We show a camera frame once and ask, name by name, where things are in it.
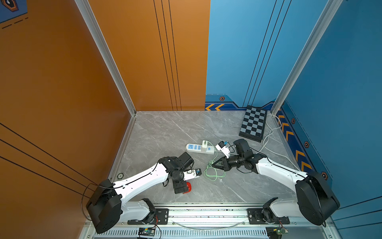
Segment left aluminium corner post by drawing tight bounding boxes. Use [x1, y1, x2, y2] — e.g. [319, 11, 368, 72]
[75, 0, 136, 117]

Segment aluminium front rail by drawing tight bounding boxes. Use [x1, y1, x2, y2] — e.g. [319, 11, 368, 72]
[80, 203, 341, 239]

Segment aluminium corner post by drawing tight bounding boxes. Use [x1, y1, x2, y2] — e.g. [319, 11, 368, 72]
[75, 0, 136, 117]
[271, 0, 343, 115]

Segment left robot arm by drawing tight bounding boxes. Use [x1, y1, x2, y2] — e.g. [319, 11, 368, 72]
[85, 152, 202, 234]

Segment right circuit board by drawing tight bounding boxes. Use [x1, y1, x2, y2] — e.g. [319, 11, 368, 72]
[266, 227, 289, 239]

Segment right aluminium corner post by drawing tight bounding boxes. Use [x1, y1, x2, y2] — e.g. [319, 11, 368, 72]
[271, 0, 343, 115]

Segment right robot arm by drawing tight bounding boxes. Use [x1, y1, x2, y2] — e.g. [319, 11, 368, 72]
[212, 139, 340, 226]

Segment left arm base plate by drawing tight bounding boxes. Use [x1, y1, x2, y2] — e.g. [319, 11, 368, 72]
[127, 208, 169, 225]

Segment round table grommet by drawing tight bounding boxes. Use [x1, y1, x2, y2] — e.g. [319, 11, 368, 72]
[117, 173, 124, 180]

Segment green charging cable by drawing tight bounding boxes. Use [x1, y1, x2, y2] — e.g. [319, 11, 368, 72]
[204, 142, 225, 182]

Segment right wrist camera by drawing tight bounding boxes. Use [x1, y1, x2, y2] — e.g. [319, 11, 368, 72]
[215, 141, 230, 158]

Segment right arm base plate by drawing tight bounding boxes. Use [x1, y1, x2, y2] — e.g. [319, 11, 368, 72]
[247, 208, 290, 225]

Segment black grey chessboard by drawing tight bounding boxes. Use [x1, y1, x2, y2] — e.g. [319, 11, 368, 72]
[239, 105, 267, 142]

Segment left circuit board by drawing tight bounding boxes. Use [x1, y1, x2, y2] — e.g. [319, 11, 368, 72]
[137, 227, 156, 238]

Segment white power strip cord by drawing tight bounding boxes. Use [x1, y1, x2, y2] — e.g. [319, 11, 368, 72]
[256, 113, 300, 171]

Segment circuit board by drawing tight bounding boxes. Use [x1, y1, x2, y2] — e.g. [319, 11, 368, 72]
[266, 227, 289, 239]
[137, 227, 156, 238]

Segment white power strip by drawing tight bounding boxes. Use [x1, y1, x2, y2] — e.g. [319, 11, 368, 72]
[185, 143, 215, 154]

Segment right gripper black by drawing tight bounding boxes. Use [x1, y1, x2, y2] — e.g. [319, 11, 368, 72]
[211, 155, 245, 172]

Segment red electric shaver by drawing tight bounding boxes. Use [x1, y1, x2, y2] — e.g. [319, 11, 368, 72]
[183, 182, 192, 194]

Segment white usb charger adapter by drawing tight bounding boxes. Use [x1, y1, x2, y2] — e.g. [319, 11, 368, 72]
[202, 140, 208, 152]

